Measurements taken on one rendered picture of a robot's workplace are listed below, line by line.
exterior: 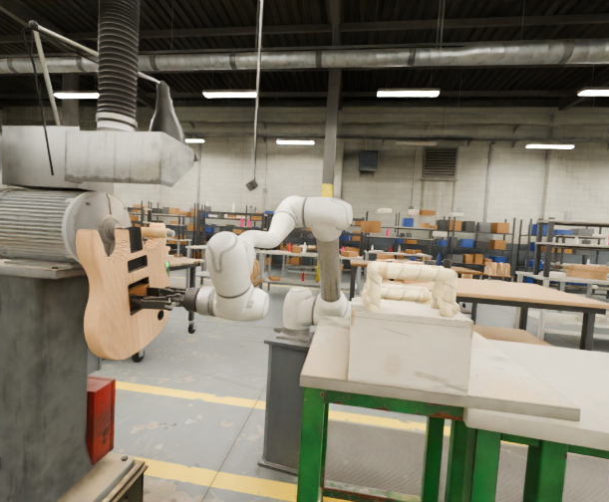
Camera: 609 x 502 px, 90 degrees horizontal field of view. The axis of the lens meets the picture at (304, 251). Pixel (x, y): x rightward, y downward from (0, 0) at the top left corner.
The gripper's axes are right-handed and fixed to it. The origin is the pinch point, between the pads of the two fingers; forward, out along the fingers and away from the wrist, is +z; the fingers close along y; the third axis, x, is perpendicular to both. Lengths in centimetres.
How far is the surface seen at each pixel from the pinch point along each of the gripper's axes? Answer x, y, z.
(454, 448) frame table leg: -64, 25, -110
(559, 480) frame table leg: -28, -19, -114
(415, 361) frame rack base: -3, -17, -81
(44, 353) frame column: -20.2, -6.4, 31.7
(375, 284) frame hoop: 13, -13, -71
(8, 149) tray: 44, 5, 46
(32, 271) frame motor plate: 7.3, -5.8, 31.8
